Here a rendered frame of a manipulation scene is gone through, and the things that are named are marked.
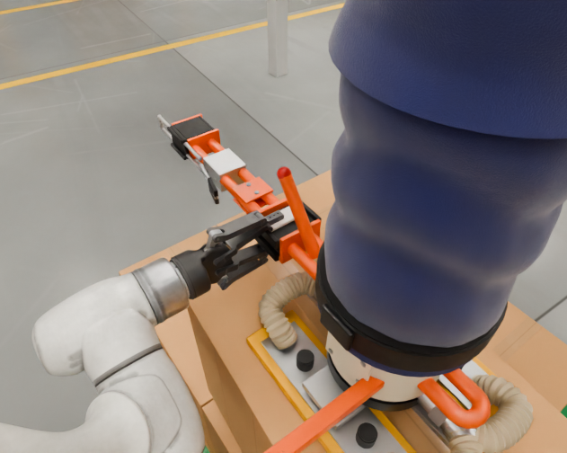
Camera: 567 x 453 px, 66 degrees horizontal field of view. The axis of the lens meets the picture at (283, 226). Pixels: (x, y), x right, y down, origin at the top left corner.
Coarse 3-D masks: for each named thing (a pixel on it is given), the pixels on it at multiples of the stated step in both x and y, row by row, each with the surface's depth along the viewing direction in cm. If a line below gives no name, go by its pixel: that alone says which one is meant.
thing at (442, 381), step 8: (472, 360) 71; (464, 368) 70; (472, 368) 70; (480, 368) 70; (440, 376) 69; (472, 376) 69; (496, 376) 69; (440, 384) 68; (448, 384) 68; (448, 392) 67; (456, 392) 67; (456, 400) 66; (464, 400) 66; (464, 408) 66; (496, 408) 66
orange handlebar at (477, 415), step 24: (216, 144) 93; (240, 192) 81; (264, 192) 81; (312, 264) 70; (360, 384) 56; (384, 384) 56; (432, 384) 56; (456, 384) 56; (336, 408) 53; (456, 408) 54; (480, 408) 54; (312, 432) 51
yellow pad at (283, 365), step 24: (288, 312) 78; (264, 336) 74; (312, 336) 74; (264, 360) 71; (288, 360) 70; (312, 360) 68; (288, 384) 68; (312, 408) 65; (336, 432) 63; (360, 432) 60; (384, 432) 63
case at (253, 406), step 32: (256, 288) 83; (192, 320) 85; (224, 320) 78; (256, 320) 78; (224, 352) 74; (480, 352) 74; (224, 384) 82; (256, 384) 70; (224, 416) 103; (256, 416) 66; (288, 416) 66; (416, 416) 67; (544, 416) 67; (256, 448) 78; (320, 448) 63; (416, 448) 63; (512, 448) 64; (544, 448) 64
